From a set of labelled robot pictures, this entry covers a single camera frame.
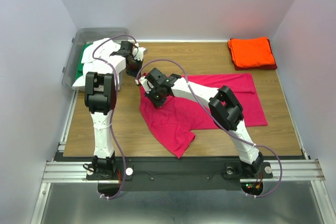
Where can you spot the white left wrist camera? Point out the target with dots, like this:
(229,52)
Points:
(139,53)

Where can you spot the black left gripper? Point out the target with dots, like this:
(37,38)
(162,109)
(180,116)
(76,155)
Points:
(139,63)

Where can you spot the white t shirt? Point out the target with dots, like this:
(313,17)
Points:
(101,61)

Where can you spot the small electronics board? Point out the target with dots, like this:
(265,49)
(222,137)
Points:
(251,187)

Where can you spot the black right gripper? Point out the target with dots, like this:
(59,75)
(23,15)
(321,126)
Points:
(156,104)

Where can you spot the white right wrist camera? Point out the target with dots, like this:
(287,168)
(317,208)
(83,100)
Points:
(143,82)

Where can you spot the aluminium frame rail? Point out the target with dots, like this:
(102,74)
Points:
(295,170)

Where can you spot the dark red folded t shirt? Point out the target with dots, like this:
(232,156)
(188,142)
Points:
(262,67)

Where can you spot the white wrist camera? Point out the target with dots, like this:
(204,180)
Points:
(139,53)
(143,82)

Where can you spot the clear plastic bin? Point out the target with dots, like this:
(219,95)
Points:
(82,37)

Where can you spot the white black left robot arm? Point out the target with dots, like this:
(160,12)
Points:
(101,92)

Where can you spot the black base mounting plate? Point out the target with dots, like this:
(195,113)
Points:
(173,174)

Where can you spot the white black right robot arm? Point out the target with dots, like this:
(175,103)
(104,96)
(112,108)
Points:
(219,103)

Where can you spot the pink t shirt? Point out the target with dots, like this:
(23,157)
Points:
(172,125)

